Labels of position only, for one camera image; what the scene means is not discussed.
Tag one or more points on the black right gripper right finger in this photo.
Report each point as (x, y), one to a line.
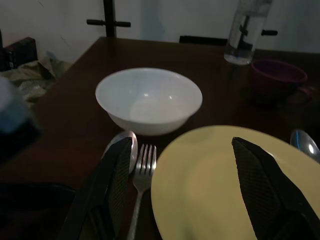
(265, 190)

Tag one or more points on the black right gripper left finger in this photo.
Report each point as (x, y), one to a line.
(110, 190)

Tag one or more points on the silver fork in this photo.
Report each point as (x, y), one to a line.
(142, 175)

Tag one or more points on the silver spoon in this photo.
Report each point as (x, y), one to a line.
(133, 152)
(306, 145)

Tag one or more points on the yellow plate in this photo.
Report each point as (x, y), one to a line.
(200, 180)

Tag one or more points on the white bowl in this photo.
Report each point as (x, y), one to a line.
(147, 105)

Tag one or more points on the purple mug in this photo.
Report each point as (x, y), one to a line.
(277, 77)

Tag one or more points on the green woven sack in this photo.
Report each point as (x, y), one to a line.
(32, 77)

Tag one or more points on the clear water bottle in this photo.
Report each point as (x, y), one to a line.
(243, 32)

